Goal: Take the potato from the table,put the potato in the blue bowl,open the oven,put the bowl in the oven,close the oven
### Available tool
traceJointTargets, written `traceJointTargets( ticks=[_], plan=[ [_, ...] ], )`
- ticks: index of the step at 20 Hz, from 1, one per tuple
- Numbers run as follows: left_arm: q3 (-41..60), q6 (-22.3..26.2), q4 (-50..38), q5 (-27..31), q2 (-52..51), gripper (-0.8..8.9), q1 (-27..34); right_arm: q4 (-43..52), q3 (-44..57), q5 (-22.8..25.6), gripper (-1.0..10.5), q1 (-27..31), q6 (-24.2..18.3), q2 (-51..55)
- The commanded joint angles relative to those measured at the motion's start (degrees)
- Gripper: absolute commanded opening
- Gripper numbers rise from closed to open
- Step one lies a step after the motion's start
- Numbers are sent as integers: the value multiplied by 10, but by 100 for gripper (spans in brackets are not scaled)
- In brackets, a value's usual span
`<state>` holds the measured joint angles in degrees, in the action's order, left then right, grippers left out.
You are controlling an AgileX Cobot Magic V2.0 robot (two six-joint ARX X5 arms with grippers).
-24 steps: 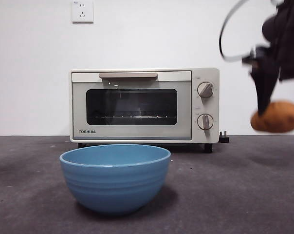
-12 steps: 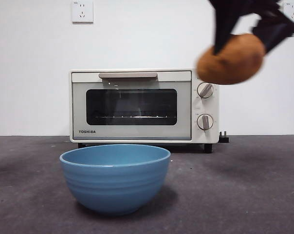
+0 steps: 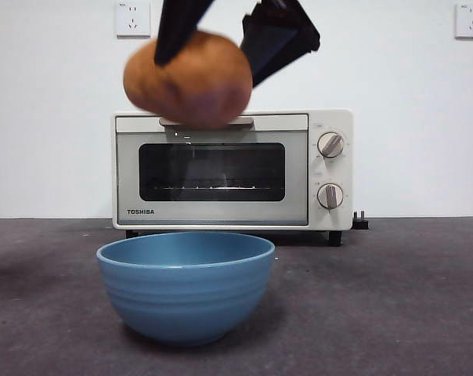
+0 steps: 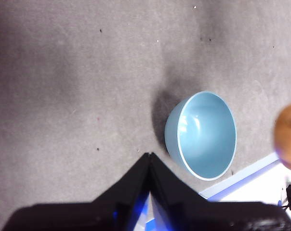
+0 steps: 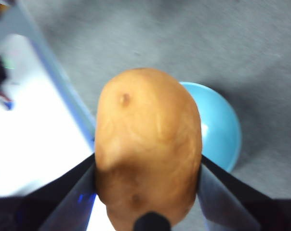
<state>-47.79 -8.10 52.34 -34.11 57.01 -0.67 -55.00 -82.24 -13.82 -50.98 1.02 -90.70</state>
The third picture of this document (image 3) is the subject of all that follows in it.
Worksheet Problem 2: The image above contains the brown potato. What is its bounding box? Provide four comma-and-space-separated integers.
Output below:
122, 31, 255, 132

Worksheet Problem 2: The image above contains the cream toaster oven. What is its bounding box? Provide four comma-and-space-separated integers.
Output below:
111, 108, 355, 248

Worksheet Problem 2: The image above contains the metal wire oven rack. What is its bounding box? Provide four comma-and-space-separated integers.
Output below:
153, 183, 276, 193

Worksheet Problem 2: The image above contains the glass oven door with handle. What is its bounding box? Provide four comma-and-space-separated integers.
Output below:
115, 114, 310, 227

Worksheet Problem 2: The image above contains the black power cord with plug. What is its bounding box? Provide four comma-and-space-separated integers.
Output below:
352, 210, 371, 230

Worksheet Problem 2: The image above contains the beige oven knob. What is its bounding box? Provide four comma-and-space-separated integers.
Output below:
316, 183, 345, 211
316, 132, 345, 160

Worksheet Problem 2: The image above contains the blue ribbed bowl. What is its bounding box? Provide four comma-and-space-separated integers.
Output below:
96, 231, 277, 348

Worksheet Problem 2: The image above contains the white wall socket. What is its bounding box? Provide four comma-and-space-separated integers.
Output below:
454, 2, 473, 40
116, 0, 152, 39

